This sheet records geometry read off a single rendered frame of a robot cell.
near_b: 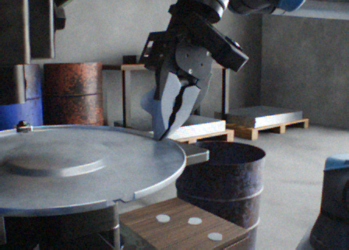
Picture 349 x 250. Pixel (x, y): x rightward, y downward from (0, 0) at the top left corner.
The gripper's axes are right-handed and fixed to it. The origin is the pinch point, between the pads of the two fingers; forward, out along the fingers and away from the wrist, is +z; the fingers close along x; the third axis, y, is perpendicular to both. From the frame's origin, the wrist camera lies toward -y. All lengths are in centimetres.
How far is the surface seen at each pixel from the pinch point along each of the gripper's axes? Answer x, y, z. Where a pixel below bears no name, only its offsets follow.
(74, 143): 10.7, 2.8, 5.4
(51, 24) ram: 20.7, -4.2, -4.9
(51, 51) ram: 19.7, -4.2, -2.6
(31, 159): 16.4, -0.6, 8.2
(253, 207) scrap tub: -101, 49, 12
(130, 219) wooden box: -46, 58, 28
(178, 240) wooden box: -49, 37, 26
